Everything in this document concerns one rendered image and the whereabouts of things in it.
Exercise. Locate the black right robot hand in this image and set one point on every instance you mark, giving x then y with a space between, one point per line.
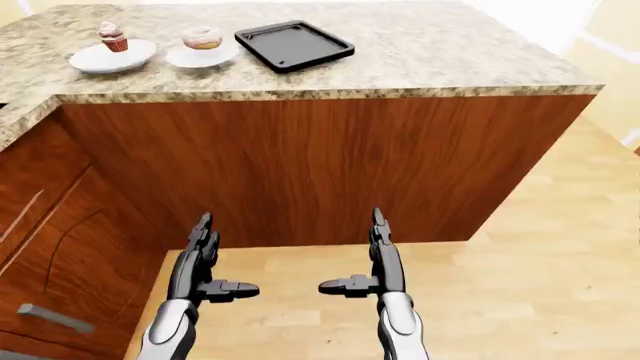
387 262

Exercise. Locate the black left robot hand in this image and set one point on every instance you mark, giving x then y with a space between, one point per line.
187 264

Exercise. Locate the small white plate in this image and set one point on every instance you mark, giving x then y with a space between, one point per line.
201 55

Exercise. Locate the large white plate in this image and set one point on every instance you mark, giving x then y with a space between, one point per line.
112 57

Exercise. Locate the black rectangular tray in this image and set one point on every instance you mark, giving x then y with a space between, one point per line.
294 45

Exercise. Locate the wooden kitchen island cabinet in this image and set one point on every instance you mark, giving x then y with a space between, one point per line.
320 165

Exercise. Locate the wooden side cabinet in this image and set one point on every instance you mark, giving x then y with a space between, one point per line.
65 240

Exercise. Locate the pink glazed donut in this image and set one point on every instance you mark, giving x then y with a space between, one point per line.
202 38

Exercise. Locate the red cupcake with white frosting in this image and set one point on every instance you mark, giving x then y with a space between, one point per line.
113 38

